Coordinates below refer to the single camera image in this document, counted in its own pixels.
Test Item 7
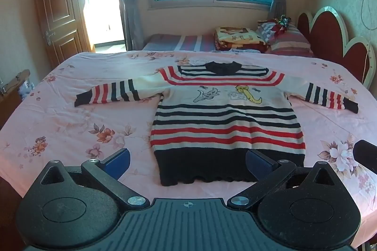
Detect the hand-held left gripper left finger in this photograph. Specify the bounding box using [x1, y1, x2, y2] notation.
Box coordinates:
[38, 148, 151, 212]

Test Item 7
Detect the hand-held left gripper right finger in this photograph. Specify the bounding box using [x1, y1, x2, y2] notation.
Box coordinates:
[228, 149, 340, 210]

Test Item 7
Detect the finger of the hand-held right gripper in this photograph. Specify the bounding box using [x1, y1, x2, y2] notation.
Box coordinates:
[353, 139, 377, 174]

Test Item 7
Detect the striped knit sweater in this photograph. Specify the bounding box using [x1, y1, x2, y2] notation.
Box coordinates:
[74, 61, 359, 187]

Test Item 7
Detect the pink floral bedsheet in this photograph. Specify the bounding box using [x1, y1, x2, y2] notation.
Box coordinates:
[0, 50, 377, 249]

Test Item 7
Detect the light blue cloth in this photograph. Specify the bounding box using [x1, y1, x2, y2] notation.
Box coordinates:
[227, 48, 262, 55]

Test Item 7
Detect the red scalloped headboard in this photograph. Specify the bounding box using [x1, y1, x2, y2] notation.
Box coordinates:
[297, 6, 377, 89]

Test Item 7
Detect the striped pillow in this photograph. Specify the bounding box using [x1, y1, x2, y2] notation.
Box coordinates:
[257, 20, 315, 57]

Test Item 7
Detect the folded yellow red blanket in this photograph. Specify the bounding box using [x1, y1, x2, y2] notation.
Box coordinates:
[213, 26, 269, 53]

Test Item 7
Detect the striped mattress cover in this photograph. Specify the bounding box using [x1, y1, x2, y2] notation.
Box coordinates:
[141, 34, 217, 52]

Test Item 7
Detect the shiny ribbon bow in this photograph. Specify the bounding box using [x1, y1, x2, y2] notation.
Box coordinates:
[274, 15, 292, 28]

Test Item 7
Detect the brown wooden door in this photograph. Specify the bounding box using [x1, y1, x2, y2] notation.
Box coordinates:
[33, 0, 96, 68]

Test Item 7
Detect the thin wall cable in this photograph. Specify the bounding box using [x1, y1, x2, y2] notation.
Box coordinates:
[361, 0, 373, 31]

